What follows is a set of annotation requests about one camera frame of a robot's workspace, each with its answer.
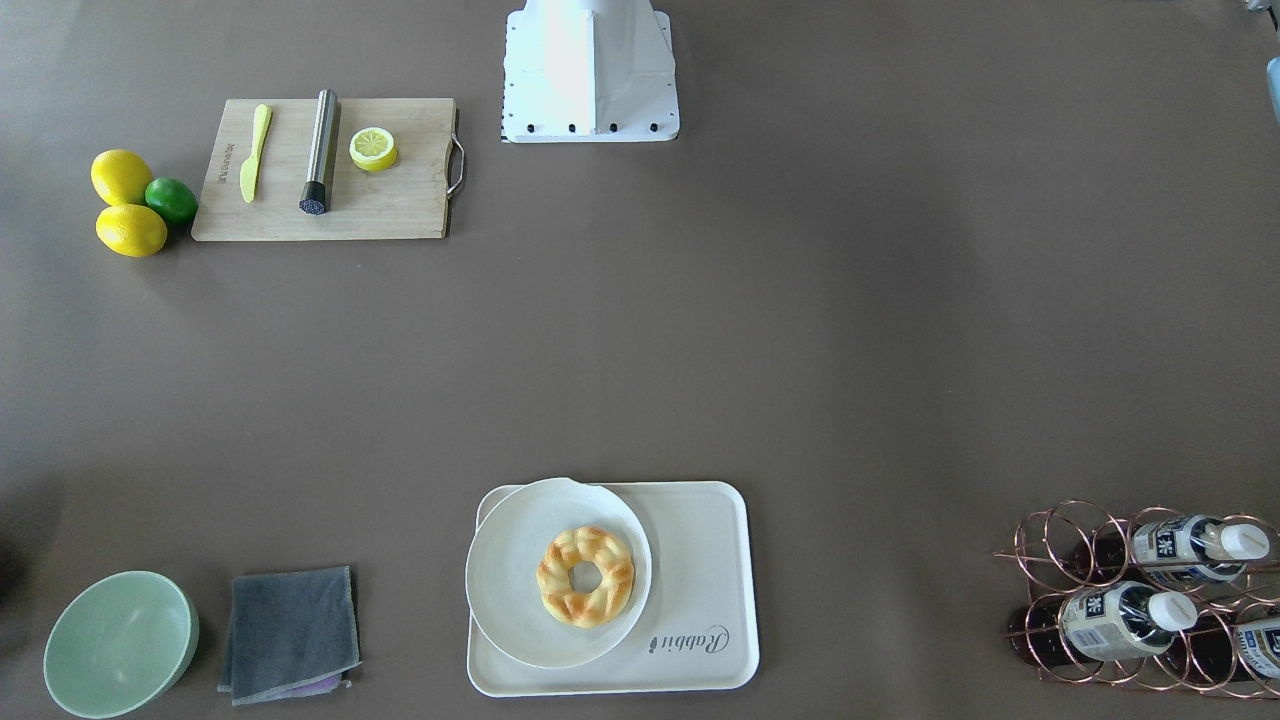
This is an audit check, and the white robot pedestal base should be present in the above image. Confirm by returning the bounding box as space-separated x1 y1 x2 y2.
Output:
500 1 681 143

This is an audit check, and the grey folded cloth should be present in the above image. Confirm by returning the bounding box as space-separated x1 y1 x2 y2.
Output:
218 566 361 706

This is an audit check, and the yellow lemon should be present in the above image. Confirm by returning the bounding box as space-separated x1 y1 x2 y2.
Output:
90 149 154 206
95 204 168 258

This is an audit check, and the steel muddler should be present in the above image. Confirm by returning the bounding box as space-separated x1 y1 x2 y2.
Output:
298 88 339 215

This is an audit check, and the yellow plastic knife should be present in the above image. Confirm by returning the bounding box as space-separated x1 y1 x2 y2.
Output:
239 102 273 204

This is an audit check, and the glazed braided donut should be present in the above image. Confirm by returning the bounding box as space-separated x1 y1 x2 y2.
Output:
535 527 635 629

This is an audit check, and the copper wire bottle rack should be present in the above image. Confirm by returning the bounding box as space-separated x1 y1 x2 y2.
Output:
1000 498 1277 700

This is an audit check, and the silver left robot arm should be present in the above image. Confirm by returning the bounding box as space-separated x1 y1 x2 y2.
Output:
1265 56 1280 123

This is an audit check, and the halved lemon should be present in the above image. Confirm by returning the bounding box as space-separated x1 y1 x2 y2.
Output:
348 126 399 172

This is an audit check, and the cream serving tray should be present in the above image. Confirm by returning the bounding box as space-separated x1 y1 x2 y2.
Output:
467 480 760 697

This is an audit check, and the yellow lemon far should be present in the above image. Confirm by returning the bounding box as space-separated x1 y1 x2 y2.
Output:
90 149 154 206

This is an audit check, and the green lime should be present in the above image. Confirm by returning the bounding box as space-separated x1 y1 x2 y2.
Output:
143 177 198 227

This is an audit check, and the yellow lemon near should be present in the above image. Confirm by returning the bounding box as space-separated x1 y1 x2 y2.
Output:
95 204 168 258

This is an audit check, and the wooden cutting board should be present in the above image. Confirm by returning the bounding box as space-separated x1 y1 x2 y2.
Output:
191 97 457 242

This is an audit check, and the tea bottle white cap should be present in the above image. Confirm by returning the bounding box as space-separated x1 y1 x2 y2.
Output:
1006 582 1199 669

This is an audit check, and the mint green bowl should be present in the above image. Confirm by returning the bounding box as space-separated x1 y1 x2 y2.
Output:
44 570 200 719

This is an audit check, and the white round plate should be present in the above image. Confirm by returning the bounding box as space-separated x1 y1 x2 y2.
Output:
466 478 652 669

